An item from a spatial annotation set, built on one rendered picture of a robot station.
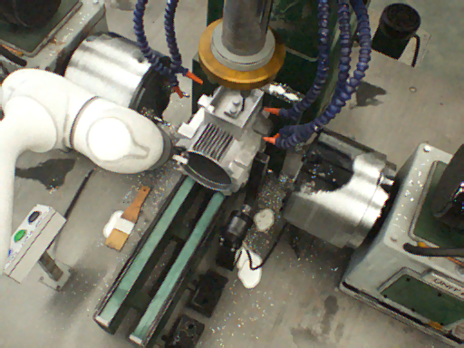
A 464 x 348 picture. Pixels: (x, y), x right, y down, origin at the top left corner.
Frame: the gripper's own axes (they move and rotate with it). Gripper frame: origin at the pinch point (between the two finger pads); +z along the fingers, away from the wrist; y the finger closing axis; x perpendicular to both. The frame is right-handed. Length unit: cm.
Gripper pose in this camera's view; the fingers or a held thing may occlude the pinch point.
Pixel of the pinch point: (177, 152)
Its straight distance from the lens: 118.7
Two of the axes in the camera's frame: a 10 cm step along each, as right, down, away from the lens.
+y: -8.9, -4.3, 1.5
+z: 1.6, 0.2, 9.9
